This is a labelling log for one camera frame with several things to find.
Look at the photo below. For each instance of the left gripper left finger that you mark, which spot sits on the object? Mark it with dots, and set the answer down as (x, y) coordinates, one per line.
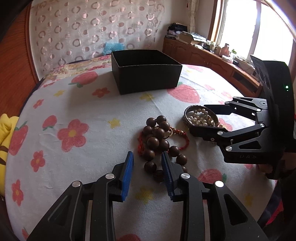
(66, 218)

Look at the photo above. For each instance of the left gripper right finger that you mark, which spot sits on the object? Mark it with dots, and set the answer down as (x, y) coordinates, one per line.
(228, 217)

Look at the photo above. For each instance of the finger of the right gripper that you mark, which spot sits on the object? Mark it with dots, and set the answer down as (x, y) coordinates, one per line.
(221, 109)
(207, 133)

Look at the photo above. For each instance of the silver mesh bangle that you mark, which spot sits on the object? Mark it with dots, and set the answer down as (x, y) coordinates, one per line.
(197, 115)

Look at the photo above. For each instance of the black open jewelry box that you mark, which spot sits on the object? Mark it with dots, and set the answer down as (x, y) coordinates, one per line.
(144, 70)

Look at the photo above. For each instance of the pink ceramic vase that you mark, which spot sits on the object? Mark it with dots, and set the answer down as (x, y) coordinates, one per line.
(225, 50)

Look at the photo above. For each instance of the wooden cabinet row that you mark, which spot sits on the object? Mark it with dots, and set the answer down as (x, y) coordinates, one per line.
(188, 54)

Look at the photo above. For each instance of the pile of books and papers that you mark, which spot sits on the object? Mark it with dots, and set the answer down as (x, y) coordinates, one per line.
(179, 32)

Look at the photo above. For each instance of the strawberry print bed sheet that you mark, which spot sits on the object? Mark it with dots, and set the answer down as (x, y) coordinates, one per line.
(78, 128)

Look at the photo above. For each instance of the yellow plush toy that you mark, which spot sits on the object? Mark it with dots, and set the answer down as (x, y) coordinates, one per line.
(7, 128)

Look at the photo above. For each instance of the blue fluffy item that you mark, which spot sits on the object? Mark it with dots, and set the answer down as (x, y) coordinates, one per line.
(111, 47)

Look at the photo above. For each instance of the floral quilt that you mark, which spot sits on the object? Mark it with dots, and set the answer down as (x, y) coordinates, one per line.
(79, 67)

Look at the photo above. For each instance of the wooden headboard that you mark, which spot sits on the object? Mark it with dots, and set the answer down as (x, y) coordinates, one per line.
(18, 74)

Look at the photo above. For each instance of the pink circle lace curtain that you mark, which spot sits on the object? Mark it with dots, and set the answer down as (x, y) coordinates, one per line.
(62, 32)

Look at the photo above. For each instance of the window with wooden frame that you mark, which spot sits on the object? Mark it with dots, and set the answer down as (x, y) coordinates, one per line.
(252, 28)

